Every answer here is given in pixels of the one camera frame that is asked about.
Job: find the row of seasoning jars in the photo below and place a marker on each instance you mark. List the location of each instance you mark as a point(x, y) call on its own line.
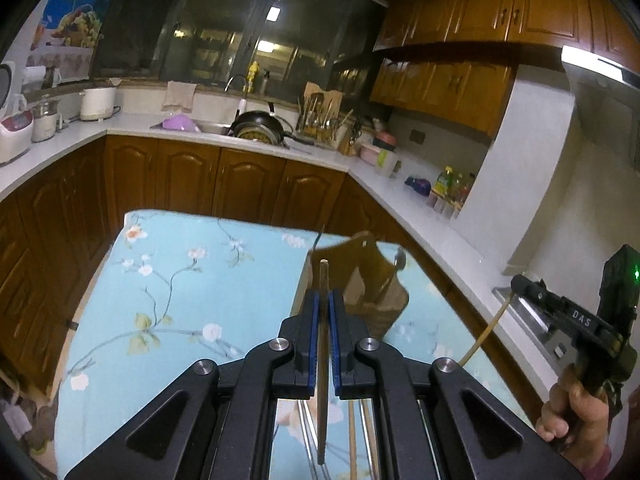
point(445, 206)

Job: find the purple plastic basin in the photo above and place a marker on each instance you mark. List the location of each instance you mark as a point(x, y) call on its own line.
point(181, 123)

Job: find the wooden chopstick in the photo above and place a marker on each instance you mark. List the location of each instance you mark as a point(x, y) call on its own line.
point(369, 440)
point(351, 440)
point(487, 330)
point(322, 410)

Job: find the steel range hood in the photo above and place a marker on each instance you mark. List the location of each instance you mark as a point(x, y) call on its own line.
point(605, 100)

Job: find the floral blue tablecloth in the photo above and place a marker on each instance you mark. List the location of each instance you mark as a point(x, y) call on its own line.
point(175, 285)

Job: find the wooden utensil holder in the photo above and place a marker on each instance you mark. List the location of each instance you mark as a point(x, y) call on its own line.
point(370, 280)

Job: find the white plastic cup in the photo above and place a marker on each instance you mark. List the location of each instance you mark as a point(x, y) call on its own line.
point(387, 164)

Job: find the glass jar blender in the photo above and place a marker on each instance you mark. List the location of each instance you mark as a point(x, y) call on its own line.
point(45, 122)

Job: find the wooden wall cabinets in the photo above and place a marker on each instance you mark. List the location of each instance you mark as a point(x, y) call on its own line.
point(480, 50)

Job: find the dish rack with utensils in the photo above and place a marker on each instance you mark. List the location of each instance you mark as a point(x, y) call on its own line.
point(320, 115)

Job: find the dark wall outlet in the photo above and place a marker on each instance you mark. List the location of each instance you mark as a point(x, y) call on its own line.
point(417, 136)

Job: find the dark sliding window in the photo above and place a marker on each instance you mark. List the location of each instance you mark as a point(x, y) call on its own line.
point(225, 25)

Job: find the white and red rice cooker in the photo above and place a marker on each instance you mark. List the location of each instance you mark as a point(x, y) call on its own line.
point(14, 135)

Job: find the person's right forearm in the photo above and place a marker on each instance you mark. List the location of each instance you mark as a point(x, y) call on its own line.
point(605, 465)

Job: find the pink plastic basin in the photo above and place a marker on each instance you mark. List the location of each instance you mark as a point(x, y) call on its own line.
point(370, 154)

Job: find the yellow detergent bottle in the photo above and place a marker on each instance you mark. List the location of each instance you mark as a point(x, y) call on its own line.
point(253, 77)

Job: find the fruit wall poster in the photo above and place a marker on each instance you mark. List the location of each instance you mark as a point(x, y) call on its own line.
point(70, 20)

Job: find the black wok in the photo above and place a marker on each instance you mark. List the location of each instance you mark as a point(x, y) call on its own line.
point(257, 122)

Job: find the person's right hand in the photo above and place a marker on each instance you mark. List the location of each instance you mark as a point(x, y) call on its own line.
point(575, 417)

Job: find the wooden base cabinets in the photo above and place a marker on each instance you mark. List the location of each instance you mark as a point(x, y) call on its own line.
point(200, 180)

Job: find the metal sink faucet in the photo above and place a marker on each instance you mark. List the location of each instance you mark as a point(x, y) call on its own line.
point(239, 87)

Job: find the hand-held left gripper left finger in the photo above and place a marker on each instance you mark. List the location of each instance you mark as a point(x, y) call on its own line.
point(314, 340)

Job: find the purple small container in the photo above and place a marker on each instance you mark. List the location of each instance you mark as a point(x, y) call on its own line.
point(417, 186)

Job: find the cooking oil bottle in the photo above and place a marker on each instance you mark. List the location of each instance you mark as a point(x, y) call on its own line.
point(444, 182)

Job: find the stack of pink bowls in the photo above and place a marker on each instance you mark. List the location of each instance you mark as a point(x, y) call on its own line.
point(385, 139)

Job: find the wooden knife block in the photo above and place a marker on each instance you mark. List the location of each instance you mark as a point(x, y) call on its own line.
point(350, 142)

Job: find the white electric pot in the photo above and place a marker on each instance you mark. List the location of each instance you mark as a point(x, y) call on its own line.
point(98, 102)

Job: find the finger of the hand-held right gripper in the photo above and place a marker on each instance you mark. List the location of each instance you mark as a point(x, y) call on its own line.
point(575, 315)

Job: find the beige dish cloth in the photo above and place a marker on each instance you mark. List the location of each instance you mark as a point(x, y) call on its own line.
point(179, 96)

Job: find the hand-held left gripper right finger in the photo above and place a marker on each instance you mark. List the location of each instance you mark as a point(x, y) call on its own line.
point(336, 345)

